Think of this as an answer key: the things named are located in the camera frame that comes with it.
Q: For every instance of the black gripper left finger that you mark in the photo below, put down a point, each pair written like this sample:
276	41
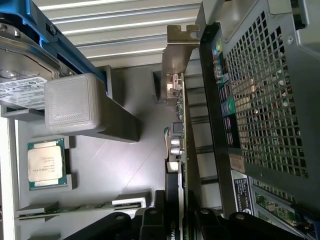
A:
152	225

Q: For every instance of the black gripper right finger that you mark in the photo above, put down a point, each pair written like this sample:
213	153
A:
210	225

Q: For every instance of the grey plastic parts rack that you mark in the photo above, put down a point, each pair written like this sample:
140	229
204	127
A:
112	170

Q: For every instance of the loose green RAM stick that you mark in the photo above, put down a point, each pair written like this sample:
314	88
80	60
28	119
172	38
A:
82	208

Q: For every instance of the CPU with silver lid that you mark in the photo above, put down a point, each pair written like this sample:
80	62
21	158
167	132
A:
46	165

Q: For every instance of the open metal PC case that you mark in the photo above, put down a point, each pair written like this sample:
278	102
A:
265	112

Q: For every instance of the blue disk carrier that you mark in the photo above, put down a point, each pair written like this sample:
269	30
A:
70	55

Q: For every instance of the silver hard disk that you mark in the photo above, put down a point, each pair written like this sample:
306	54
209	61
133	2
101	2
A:
15	62

